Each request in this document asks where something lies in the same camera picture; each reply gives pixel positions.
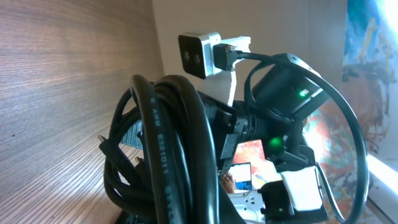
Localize thick black usb cable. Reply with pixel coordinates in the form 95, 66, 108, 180
98, 73, 246, 224

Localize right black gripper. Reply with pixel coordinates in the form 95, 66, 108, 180
199, 92, 249, 171

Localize right camera black cable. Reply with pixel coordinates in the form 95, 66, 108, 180
214, 43, 370, 224

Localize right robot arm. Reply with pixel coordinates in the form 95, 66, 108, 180
193, 52, 328, 222

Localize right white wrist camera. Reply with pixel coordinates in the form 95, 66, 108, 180
178, 32, 251, 106

